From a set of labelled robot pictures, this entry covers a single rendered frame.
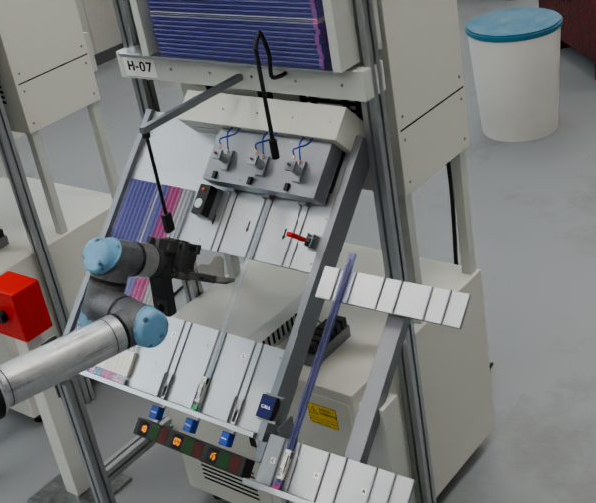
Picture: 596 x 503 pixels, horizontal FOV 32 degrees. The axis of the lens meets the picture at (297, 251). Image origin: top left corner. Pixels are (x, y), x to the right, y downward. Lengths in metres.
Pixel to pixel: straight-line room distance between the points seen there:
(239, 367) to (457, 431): 0.90
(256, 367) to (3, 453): 1.61
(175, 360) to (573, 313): 1.84
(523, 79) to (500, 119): 0.25
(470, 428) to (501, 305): 0.93
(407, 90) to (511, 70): 2.69
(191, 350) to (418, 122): 0.77
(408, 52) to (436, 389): 0.94
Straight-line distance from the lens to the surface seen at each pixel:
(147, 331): 1.95
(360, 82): 2.24
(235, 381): 2.33
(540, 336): 3.74
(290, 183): 2.32
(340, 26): 2.20
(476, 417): 3.11
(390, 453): 2.18
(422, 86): 2.52
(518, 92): 5.17
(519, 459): 3.22
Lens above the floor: 2.09
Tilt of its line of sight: 28 degrees down
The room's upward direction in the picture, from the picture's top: 10 degrees counter-clockwise
